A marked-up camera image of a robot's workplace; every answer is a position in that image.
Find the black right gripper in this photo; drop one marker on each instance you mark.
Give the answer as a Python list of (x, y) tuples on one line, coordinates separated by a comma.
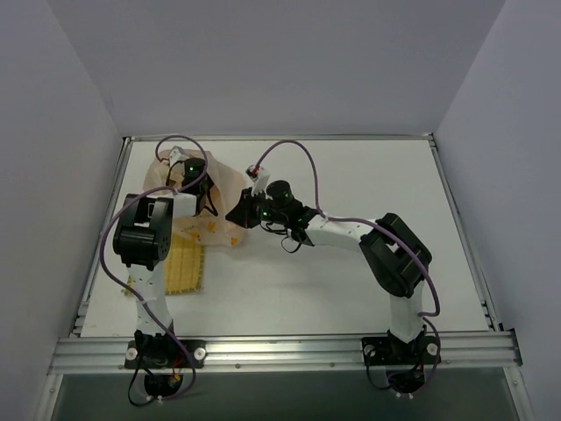
[(244, 210)]

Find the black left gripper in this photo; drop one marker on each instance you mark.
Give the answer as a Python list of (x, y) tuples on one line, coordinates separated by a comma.
[(207, 193)]

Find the banana print plastic bag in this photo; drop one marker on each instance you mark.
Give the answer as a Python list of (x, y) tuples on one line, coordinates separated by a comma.
[(210, 228)]

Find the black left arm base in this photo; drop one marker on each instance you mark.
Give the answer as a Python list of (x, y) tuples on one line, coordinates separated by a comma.
[(162, 370)]

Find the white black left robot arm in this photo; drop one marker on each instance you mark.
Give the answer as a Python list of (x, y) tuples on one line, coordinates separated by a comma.
[(143, 238)]

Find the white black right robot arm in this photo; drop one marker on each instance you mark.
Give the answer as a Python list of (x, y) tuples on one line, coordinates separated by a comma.
[(398, 259)]

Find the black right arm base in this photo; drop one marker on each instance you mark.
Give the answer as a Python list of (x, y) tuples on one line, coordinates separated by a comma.
[(408, 366)]

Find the yellow woven placemat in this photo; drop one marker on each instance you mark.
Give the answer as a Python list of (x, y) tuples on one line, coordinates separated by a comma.
[(183, 267)]

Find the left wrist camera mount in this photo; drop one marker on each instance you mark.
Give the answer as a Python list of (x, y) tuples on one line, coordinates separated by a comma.
[(176, 154)]

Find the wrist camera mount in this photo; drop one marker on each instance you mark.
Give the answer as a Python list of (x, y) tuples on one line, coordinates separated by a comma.
[(259, 177), (176, 154)]

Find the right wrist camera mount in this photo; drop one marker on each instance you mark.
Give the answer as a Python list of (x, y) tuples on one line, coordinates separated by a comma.
[(259, 177)]

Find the front aluminium mounting rail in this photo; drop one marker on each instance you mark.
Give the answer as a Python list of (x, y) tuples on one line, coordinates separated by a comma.
[(88, 356)]

